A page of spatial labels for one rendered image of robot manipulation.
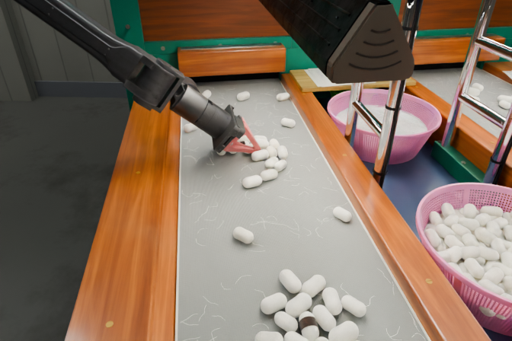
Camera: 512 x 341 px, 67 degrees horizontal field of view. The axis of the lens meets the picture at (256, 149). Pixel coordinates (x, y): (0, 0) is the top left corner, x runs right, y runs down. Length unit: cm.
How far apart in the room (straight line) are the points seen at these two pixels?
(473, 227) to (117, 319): 55
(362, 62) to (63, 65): 295
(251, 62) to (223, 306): 73
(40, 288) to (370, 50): 152
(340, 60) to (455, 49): 99
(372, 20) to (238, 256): 38
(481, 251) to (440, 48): 76
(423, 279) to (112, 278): 41
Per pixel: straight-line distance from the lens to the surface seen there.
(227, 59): 109
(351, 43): 35
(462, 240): 71
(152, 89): 70
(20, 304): 168
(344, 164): 75
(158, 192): 69
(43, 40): 322
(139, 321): 51
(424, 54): 128
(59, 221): 196
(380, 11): 36
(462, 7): 139
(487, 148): 92
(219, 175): 75
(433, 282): 57
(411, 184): 90
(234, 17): 114
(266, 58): 110
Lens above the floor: 117
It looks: 31 degrees down
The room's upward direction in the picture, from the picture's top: straight up
